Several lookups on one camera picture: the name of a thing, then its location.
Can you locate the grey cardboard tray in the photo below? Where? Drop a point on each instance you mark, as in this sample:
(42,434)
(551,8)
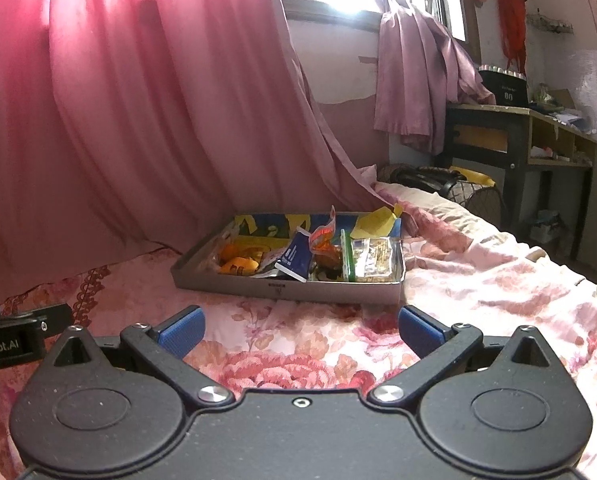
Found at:
(288,291)

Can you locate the yellow snack packet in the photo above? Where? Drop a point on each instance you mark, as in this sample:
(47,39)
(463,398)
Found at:
(258,250)

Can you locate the black and yellow bag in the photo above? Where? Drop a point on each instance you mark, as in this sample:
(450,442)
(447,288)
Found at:
(428,177)

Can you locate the clear rice cracker packet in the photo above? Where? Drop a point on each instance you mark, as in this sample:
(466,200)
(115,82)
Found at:
(373,260)

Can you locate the blue white snack packet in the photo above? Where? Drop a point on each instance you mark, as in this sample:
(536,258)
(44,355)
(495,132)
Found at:
(296,257)

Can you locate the quilted dark basket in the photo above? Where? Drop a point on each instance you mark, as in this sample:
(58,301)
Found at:
(480,205)

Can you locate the pink floral bedsheet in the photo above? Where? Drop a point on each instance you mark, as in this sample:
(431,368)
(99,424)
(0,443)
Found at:
(478,285)

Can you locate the orange snack packet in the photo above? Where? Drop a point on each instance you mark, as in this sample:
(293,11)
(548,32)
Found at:
(323,235)

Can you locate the pink bed curtain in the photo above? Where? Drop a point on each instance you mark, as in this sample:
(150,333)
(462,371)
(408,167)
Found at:
(128,110)

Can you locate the mauve window curtain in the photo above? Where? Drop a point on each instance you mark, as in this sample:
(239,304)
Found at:
(418,70)

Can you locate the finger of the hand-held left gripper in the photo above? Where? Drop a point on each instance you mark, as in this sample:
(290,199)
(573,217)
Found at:
(53,317)

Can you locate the blue yellow printed paper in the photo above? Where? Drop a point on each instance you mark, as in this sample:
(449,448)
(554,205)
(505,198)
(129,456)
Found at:
(373,222)

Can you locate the black box with white print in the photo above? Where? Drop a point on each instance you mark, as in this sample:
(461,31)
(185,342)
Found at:
(503,90)

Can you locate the white box under desk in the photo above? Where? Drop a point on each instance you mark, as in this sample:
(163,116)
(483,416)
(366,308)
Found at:
(545,227)

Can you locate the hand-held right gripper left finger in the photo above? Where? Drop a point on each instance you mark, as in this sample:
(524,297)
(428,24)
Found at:
(181,332)

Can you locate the dark framed wooden desk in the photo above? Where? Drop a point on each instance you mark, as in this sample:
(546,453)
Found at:
(483,132)

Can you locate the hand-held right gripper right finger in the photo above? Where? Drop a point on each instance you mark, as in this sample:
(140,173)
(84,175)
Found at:
(421,332)

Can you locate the red hanging decoration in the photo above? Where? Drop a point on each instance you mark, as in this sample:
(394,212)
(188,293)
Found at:
(510,15)

